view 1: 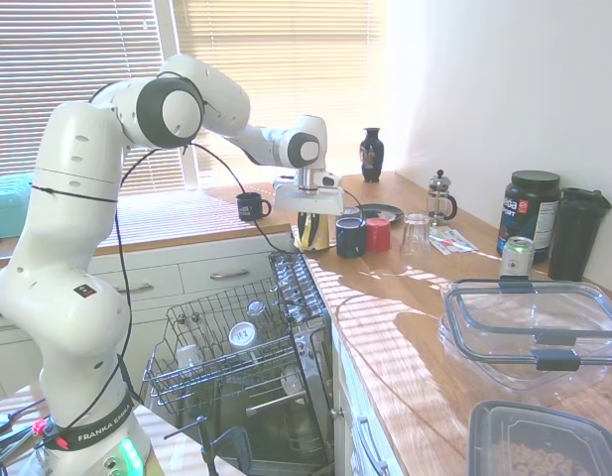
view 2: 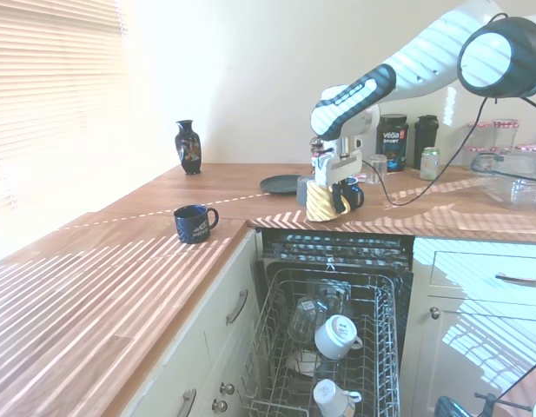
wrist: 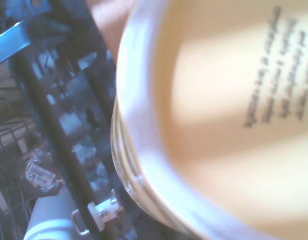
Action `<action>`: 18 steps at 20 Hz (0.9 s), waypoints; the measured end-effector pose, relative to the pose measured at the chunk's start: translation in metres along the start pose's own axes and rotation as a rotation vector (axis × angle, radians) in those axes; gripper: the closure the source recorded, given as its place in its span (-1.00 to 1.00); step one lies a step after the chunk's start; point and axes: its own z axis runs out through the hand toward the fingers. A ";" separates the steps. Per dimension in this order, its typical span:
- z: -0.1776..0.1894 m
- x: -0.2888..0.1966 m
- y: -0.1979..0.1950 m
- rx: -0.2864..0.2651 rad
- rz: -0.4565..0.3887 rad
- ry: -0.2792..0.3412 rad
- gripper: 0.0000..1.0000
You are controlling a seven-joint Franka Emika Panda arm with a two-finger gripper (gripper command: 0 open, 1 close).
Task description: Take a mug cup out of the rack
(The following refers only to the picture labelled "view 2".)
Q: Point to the black protein powder tub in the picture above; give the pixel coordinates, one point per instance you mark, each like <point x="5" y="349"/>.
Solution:
<point x="392" y="143"/>

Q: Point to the clear drinking glass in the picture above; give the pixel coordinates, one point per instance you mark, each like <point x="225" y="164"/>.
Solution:
<point x="330" y="295"/>

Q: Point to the wide white ceramic mug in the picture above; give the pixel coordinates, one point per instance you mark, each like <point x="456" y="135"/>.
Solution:
<point x="335" y="336"/>

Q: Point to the green white drink can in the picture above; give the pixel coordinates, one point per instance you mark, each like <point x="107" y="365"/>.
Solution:
<point x="429" y="165"/>

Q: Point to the grey ceramic mug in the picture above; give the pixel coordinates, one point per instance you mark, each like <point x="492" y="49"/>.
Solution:
<point x="303" y="193"/>

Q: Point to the dark grey plate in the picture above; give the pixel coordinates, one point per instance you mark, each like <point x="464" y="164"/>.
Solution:
<point x="278" y="184"/>

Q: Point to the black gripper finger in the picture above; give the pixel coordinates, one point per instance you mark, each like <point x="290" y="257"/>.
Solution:
<point x="337" y="197"/>

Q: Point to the slim white ceramic mug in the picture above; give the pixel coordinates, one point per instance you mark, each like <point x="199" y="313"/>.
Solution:
<point x="330" y="401"/>

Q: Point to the yellow ceramic mug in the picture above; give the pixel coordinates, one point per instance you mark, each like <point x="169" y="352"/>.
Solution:
<point x="319" y="204"/>

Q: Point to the open dishwasher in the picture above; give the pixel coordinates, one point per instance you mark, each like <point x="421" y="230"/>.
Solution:
<point x="337" y="249"/>

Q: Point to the clear lidless plastic container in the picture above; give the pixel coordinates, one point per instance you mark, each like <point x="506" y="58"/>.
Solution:
<point x="528" y="193"/>

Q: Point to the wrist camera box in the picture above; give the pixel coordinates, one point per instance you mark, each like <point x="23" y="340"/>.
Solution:
<point x="358" y="142"/>

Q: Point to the clear glass tumbler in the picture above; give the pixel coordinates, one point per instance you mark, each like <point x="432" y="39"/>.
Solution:
<point x="376" y="169"/>

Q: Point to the white cabinet with panelled door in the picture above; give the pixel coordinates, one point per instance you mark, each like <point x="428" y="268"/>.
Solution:
<point x="458" y="347"/>

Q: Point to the dark blue painted vase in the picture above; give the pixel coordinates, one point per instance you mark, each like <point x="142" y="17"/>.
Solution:
<point x="188" y="150"/>

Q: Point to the black screw clamp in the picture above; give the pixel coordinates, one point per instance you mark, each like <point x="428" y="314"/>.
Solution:
<point x="489" y="401"/>

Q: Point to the dark curved stand plate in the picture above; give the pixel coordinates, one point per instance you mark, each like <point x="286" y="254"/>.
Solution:
<point x="450" y="408"/>

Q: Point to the dark blue printed mug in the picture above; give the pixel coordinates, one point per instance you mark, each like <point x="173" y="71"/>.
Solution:
<point x="191" y="226"/>

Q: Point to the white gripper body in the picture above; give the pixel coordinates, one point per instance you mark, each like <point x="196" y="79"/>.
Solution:
<point x="341" y="167"/>

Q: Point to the glass jar red gingham lid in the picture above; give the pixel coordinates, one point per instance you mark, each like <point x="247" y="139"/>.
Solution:
<point x="505" y="130"/>
<point x="474" y="154"/>
<point x="530" y="147"/>
<point x="478" y="132"/>

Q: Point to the black shaker bottle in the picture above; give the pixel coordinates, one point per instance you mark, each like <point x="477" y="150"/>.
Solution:
<point x="425" y="139"/>

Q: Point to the round metal cabinet knob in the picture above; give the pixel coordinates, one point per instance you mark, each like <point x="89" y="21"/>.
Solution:
<point x="220" y="405"/>
<point x="227" y="388"/>

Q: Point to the blue enamel mug white rim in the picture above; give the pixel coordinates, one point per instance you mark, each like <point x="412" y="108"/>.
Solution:
<point x="356" y="195"/>

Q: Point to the cream venetian window blind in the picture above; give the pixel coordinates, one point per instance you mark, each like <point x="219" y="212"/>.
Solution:
<point x="46" y="108"/>

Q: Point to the clear glass jar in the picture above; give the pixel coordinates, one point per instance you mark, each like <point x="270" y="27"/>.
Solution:
<point x="304" y="319"/>

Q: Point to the clear container grey rimmed lid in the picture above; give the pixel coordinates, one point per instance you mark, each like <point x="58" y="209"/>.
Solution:
<point x="511" y="163"/>

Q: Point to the glass French press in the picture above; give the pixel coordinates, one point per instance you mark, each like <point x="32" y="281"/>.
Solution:
<point x="314" y="141"/>

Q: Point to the round metal door knob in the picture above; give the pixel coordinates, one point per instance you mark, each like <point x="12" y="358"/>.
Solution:
<point x="434" y="312"/>

